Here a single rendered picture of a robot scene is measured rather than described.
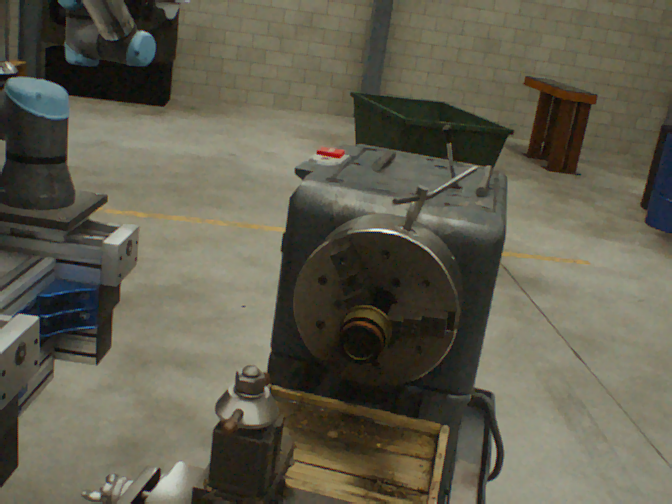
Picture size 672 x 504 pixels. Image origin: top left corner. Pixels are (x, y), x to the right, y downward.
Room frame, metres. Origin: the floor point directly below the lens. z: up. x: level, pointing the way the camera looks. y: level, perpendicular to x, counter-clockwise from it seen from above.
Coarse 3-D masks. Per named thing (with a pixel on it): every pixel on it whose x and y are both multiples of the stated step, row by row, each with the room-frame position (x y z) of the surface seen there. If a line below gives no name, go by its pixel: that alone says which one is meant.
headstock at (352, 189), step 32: (352, 160) 1.83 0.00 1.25; (416, 160) 1.95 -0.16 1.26; (448, 160) 2.02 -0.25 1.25; (320, 192) 1.53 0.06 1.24; (352, 192) 1.53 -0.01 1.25; (384, 192) 1.55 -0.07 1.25; (448, 192) 1.64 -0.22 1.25; (288, 224) 1.52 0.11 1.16; (320, 224) 1.51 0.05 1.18; (448, 224) 1.47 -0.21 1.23; (480, 224) 1.47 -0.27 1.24; (288, 256) 1.52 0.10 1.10; (480, 256) 1.45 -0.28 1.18; (288, 288) 1.51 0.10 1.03; (480, 288) 1.45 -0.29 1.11; (288, 320) 1.51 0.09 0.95; (480, 320) 1.45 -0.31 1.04; (288, 352) 1.51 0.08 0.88; (448, 352) 1.45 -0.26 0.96; (480, 352) 1.47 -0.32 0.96; (416, 384) 1.46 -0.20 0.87; (448, 384) 1.45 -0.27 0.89
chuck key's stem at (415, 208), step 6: (420, 186) 1.36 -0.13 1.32; (420, 192) 1.35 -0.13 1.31; (426, 192) 1.36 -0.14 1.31; (420, 198) 1.35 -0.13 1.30; (414, 204) 1.36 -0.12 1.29; (420, 204) 1.36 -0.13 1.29; (408, 210) 1.36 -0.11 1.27; (414, 210) 1.35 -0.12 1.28; (420, 210) 1.36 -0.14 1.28; (408, 216) 1.36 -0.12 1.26; (414, 216) 1.35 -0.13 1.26; (408, 222) 1.36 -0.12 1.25; (408, 228) 1.36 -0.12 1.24
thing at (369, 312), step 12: (348, 312) 1.24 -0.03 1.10; (360, 312) 1.22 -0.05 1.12; (372, 312) 1.22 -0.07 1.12; (348, 324) 1.20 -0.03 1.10; (360, 324) 1.18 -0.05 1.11; (372, 324) 1.20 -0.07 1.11; (384, 324) 1.21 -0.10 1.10; (348, 336) 1.23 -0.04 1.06; (360, 336) 1.25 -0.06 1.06; (372, 336) 1.17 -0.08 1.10; (384, 336) 1.20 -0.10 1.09; (348, 348) 1.20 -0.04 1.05; (360, 348) 1.22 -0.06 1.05; (372, 348) 1.22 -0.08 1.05; (384, 348) 1.20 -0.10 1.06; (348, 360) 1.19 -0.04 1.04; (360, 360) 1.18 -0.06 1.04; (372, 360) 1.18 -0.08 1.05
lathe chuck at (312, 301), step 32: (352, 224) 1.40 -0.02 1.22; (384, 224) 1.37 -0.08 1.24; (320, 256) 1.35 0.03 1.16; (384, 256) 1.33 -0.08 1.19; (416, 256) 1.32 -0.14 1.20; (448, 256) 1.38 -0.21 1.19; (320, 288) 1.34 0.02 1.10; (384, 288) 1.32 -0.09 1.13; (416, 288) 1.31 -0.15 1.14; (448, 288) 1.31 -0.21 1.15; (320, 320) 1.34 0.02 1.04; (320, 352) 1.34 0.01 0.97; (384, 352) 1.32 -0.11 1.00; (416, 352) 1.31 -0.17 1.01; (384, 384) 1.32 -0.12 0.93
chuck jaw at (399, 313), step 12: (396, 312) 1.28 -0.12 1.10; (408, 312) 1.28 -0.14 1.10; (420, 312) 1.29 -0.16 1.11; (432, 312) 1.29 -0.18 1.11; (444, 312) 1.30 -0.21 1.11; (396, 324) 1.24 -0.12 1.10; (408, 324) 1.26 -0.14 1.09; (420, 324) 1.26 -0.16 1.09; (432, 324) 1.27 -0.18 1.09; (444, 324) 1.26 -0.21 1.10; (396, 336) 1.24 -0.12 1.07; (408, 336) 1.25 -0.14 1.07; (432, 336) 1.27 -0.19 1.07; (444, 336) 1.26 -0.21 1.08
